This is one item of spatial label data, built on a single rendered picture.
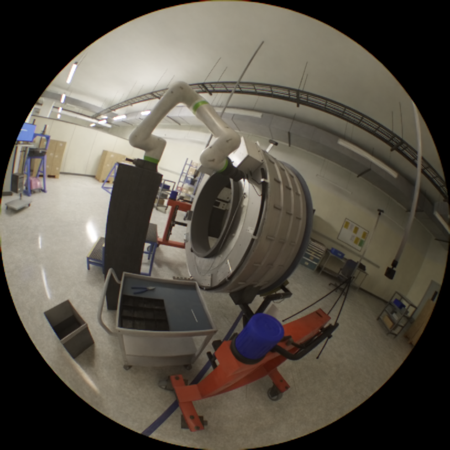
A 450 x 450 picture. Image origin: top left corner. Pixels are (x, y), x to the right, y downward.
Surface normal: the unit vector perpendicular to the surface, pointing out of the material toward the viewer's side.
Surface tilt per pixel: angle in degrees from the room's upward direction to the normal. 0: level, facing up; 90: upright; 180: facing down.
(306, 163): 90
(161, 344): 0
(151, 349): 0
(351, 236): 90
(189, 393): 0
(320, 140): 90
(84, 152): 90
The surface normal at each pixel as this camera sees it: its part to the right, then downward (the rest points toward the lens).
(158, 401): 0.36, -0.91
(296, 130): -0.40, 0.06
